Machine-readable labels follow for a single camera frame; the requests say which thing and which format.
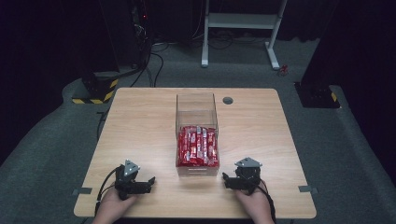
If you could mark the grey table grommet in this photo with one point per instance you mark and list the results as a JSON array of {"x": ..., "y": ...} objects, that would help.
[{"x": 228, "y": 100}]

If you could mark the person's left hand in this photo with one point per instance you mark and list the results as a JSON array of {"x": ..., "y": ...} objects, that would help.
[{"x": 115, "y": 205}]

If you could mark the clear plastic box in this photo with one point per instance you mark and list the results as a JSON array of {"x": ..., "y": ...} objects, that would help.
[{"x": 196, "y": 105}]

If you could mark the grey tape strip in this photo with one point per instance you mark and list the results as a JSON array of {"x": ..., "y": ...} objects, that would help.
[
  {"x": 308, "y": 188},
  {"x": 82, "y": 190}
]

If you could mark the dark equipment rack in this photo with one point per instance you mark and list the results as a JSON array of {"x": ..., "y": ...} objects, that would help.
[{"x": 140, "y": 28}]

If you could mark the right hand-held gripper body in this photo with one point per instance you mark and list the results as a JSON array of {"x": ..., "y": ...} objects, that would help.
[{"x": 247, "y": 175}]

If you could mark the person's right hand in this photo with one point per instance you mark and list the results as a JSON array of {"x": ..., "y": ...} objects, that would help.
[{"x": 256, "y": 206}]

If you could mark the black yellow striped stand base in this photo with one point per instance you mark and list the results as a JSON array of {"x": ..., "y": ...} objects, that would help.
[{"x": 99, "y": 87}]

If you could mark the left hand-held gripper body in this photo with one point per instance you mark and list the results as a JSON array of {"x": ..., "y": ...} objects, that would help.
[{"x": 127, "y": 179}]

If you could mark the pile of red snack packets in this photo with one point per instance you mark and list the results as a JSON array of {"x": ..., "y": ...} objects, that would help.
[{"x": 197, "y": 146}]

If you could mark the white metal stand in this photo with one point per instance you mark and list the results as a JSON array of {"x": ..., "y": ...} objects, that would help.
[{"x": 239, "y": 20}]

